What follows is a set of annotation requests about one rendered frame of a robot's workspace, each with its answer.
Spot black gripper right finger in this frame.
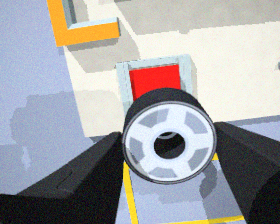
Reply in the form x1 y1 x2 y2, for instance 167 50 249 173
213 121 280 224

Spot yellow tape line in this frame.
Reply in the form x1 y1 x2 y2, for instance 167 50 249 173
123 153 244 224

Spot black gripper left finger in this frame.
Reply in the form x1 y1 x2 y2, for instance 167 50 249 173
0 131 124 224

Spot black and white wheel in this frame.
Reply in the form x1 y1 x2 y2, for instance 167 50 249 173
120 87 217 185

